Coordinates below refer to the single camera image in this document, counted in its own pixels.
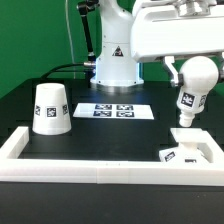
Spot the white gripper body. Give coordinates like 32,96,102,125
131,0,224,62

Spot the white marker tag sheet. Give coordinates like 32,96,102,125
73,103,154,120

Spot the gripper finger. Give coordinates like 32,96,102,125
162,56,183,87
217,53,224,82

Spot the white lamp base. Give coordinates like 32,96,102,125
159,128,208,164

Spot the white lamp bulb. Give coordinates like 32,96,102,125
177,56,219,127

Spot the white cable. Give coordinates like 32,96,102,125
64,0,76,80

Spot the white lamp shade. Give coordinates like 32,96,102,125
32,83,71,135

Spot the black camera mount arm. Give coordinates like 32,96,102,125
77,0,99,64

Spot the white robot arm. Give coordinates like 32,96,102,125
91,0,224,88

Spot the black cable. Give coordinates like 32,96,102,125
39,62,98,81

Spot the white U-shaped frame barrier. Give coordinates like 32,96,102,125
0,126,224,186

